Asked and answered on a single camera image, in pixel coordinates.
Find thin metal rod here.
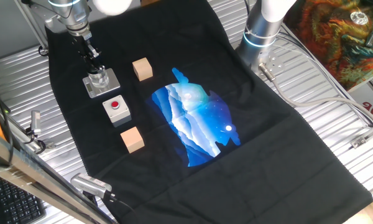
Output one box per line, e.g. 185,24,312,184
14,0,50,52

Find white box with red button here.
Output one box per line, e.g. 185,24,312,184
102,94,132,128

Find silver round metal disc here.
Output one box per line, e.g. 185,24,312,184
350,11,369,26

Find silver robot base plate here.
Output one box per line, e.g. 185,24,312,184
247,49,287,78

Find metal angle bracket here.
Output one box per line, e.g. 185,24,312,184
350,119,373,149

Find black cable loop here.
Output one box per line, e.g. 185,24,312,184
37,45,50,58

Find black camera cable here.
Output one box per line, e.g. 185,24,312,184
107,192,140,224

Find clear glass jar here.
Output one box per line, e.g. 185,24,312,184
88,70,110,90

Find grey cable with metal connector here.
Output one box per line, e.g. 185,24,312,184
257,62,373,127

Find black computer keyboard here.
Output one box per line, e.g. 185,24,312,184
0,175,47,224

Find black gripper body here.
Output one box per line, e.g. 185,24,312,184
76,34,97,68

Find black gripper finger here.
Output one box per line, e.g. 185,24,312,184
88,44,103,72
76,46,90,72

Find white box with red print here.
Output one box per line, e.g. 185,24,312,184
348,73,373,127

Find silver digital scale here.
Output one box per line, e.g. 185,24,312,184
82,67,121,99

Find silver depth camera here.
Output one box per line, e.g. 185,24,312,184
70,172,113,200

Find light wooden cube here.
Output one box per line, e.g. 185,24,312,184
132,57,154,82
120,126,145,154

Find aluminium frame beam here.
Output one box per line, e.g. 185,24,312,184
0,126,114,224

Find small silver bracket device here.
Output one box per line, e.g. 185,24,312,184
30,110,42,136

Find colourful orange painted cloth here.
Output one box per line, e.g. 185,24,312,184
282,0,373,91

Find black cloth with blue print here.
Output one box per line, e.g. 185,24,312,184
45,0,373,224

